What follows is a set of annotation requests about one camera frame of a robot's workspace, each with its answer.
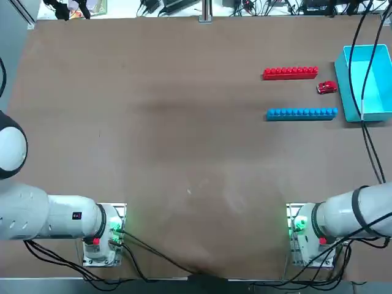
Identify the red toy car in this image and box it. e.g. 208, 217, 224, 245
315, 80, 338, 95

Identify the blue building block row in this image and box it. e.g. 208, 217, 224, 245
266, 107, 339, 122

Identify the red building block row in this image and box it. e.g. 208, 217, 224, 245
262, 66, 319, 81

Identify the black power adapter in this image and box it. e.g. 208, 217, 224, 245
162, 0, 200, 10

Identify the colourful printed box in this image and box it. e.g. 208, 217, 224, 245
69, 0, 108, 16

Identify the black clamp stand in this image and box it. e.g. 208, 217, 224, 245
42, 0, 92, 21

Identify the teal plastic bin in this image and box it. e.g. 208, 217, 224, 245
333, 43, 392, 123

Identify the aluminium profile post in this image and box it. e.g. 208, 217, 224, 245
198, 0, 213, 24

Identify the aluminium frame rail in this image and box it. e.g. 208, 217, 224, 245
7, 0, 37, 30

